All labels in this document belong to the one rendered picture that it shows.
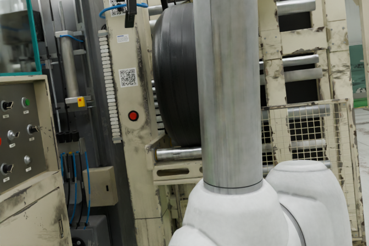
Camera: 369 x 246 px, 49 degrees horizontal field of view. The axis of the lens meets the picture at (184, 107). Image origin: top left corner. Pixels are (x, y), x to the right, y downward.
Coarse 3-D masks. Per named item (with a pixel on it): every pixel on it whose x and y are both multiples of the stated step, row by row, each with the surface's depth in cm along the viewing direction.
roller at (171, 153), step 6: (156, 150) 162; (162, 150) 162; (168, 150) 161; (174, 150) 160; (180, 150) 160; (186, 150) 159; (192, 150) 159; (198, 150) 158; (156, 156) 162; (162, 156) 161; (168, 156) 161; (174, 156) 160; (180, 156) 160; (186, 156) 160; (192, 156) 160; (198, 156) 160
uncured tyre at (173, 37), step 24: (168, 24) 149; (192, 24) 146; (168, 48) 144; (192, 48) 142; (168, 72) 143; (192, 72) 142; (168, 96) 145; (192, 96) 143; (168, 120) 150; (192, 120) 148; (192, 144) 160
